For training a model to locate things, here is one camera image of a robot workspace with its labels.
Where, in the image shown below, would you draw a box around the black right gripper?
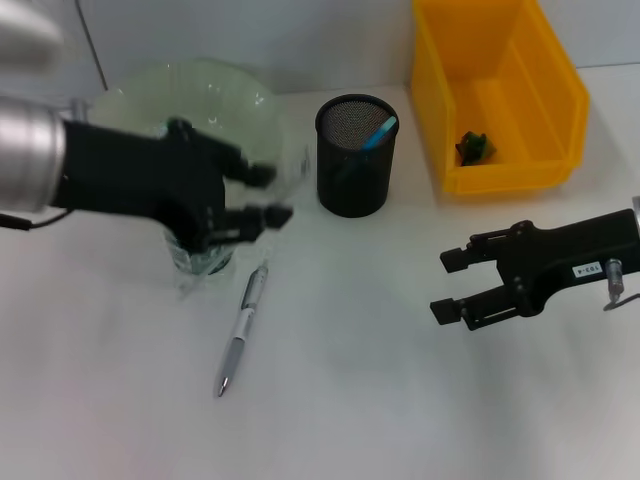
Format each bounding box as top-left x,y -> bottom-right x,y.
429,208 -> 640,332

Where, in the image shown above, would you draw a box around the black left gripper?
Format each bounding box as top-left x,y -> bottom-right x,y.
52,119 -> 295,251

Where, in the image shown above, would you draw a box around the clear plastic ruler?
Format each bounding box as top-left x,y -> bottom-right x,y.
174,143 -> 315,301

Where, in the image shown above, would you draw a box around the silver ballpoint pen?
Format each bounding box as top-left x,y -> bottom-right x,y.
216,263 -> 271,399

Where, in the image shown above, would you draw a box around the green plastic scrap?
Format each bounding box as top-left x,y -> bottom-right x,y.
453,130 -> 497,166

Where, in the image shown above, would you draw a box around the blue plastic scissors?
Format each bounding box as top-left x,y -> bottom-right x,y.
339,115 -> 400,181

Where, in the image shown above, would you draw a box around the translucent green fruit plate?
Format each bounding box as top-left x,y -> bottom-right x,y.
87,57 -> 296,201

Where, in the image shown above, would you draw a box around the black mesh pen holder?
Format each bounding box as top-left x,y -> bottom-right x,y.
314,93 -> 401,219

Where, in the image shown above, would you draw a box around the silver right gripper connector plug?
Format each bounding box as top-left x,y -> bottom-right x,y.
604,258 -> 625,301

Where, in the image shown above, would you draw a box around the yellow plastic bin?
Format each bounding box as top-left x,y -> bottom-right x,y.
410,0 -> 591,197

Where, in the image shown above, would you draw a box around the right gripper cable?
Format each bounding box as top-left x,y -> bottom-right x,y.
602,293 -> 640,312

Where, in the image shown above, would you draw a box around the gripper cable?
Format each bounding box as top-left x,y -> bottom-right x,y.
602,293 -> 640,312
0,208 -> 72,231

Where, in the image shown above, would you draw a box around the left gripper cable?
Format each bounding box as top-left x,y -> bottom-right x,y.
0,208 -> 72,231

